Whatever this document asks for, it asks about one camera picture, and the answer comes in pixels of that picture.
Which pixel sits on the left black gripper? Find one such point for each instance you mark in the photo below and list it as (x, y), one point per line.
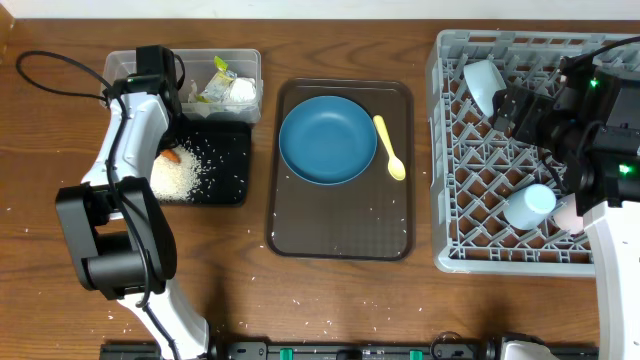
(163, 122)

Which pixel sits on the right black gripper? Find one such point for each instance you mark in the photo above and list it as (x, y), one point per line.
(511, 107)

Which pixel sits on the silver green snack wrapper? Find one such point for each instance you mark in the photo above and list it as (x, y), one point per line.
(220, 84)

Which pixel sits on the orange carrot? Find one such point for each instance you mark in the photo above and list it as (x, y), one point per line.
(171, 156)

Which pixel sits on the light blue bowl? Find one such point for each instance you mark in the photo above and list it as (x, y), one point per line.
(484, 81)

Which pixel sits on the white tissue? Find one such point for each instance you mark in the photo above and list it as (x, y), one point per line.
(241, 97)

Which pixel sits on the light blue plastic cup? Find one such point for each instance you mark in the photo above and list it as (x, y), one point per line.
(529, 207)

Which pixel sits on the white rice pile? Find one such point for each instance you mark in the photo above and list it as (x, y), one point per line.
(175, 175)

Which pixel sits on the pink plastic cup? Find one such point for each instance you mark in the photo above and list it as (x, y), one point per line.
(565, 215)

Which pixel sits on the yellow plastic spoon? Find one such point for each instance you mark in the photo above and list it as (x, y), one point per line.
(395, 166)

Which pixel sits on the dark blue plate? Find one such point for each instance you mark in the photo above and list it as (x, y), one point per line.
(327, 140)

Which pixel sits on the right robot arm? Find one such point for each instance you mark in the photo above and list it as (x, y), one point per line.
(592, 128)

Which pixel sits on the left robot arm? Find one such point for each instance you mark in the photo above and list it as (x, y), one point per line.
(117, 235)

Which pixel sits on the grey dishwasher rack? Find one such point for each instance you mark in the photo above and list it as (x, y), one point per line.
(476, 168)

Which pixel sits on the clear plastic bin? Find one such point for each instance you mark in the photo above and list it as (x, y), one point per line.
(197, 66)

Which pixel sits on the black rectangular tray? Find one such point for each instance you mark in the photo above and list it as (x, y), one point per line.
(225, 165)

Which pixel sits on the brown serving tray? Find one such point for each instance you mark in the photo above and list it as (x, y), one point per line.
(371, 217)

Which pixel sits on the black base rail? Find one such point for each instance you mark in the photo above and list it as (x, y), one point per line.
(264, 351)

